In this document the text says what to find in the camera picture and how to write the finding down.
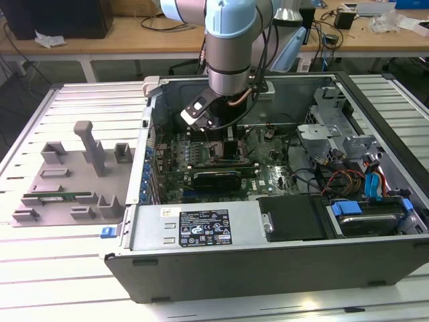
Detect black upright device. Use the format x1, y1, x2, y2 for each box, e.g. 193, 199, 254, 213
300, 7, 316, 46

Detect wooden desk white frame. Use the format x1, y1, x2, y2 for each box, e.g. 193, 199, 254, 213
0, 15, 210, 83
300, 6, 429, 73

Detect black plastic shroud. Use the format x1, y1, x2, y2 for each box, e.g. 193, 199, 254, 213
257, 195, 328, 243

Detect green RAM stick white label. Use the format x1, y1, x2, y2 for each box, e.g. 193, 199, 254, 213
22, 190, 95, 204

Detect brass tube fitting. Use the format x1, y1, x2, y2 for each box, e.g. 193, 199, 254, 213
227, 89, 251, 107

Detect black grey PC case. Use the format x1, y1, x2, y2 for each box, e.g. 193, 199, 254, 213
103, 69, 429, 305

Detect grey parts rack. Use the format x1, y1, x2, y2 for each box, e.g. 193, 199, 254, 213
9, 119, 137, 229

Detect orange yellow wire bundle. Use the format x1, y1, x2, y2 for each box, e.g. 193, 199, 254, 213
320, 169, 367, 197

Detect silver chipset heatsink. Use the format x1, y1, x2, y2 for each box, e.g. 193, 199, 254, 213
271, 166, 292, 189

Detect clear plastic bags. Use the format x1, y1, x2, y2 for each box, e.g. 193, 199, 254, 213
370, 9, 403, 34

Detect white flat box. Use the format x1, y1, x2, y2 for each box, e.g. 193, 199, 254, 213
398, 16, 429, 37

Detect white black wrist camera box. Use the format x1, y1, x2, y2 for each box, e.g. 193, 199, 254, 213
180, 89, 219, 136

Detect black power supply label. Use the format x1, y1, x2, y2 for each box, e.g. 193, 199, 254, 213
179, 210, 233, 248

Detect blue box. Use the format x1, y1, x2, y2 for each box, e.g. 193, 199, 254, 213
395, 0, 429, 10

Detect large black box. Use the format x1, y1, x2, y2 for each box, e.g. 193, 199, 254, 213
0, 0, 114, 40

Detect CPU socket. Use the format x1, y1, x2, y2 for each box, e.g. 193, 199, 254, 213
207, 139, 251, 164

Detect grey plastic case handle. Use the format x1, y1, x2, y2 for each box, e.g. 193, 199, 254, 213
142, 76, 160, 98

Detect green motherboard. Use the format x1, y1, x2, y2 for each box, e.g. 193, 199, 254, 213
152, 125, 304, 204

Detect silver metal drive cage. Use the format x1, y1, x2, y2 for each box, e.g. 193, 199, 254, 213
296, 85, 385, 165

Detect blue flat wire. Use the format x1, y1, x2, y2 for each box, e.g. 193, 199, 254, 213
363, 160, 375, 202
373, 164, 387, 202

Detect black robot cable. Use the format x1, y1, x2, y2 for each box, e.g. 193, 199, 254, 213
214, 19, 274, 130

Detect silver power supply unit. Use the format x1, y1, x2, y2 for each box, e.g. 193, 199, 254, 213
129, 200, 269, 252

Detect crumpled white paper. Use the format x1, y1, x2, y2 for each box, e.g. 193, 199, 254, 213
34, 29, 67, 50

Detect black graphics card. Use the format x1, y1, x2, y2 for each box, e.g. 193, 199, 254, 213
192, 169, 242, 192

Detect small black adapter box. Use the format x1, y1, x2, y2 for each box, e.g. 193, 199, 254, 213
334, 9, 355, 30

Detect blue disk carrier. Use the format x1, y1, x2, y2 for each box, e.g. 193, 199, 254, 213
329, 197, 414, 235

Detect silver black hard disk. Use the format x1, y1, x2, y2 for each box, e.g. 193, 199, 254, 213
336, 213, 400, 238

